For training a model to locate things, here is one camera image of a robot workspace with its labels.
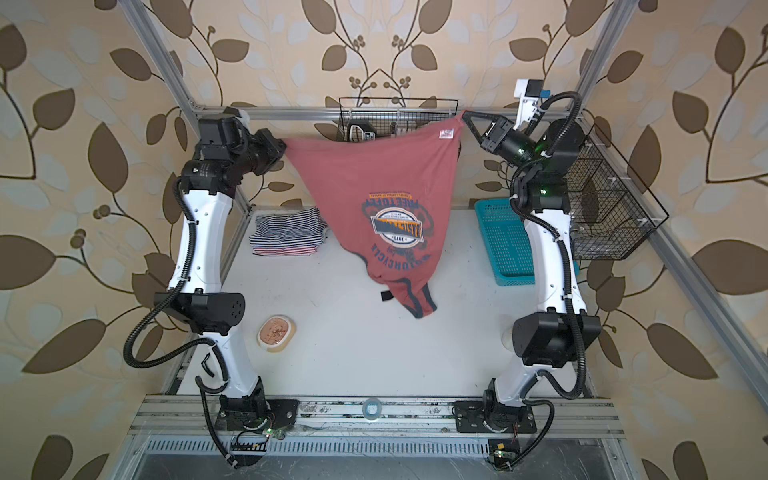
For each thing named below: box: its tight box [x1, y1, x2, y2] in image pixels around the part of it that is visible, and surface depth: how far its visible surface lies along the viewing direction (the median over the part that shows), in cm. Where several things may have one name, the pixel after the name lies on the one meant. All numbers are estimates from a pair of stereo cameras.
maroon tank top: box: [284, 111, 466, 319], surface depth 88 cm
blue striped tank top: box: [249, 207, 329, 247], surface depth 107 cm
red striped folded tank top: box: [252, 245, 318, 256], surface depth 105 cm
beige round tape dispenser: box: [256, 314, 297, 353], surface depth 88 cm
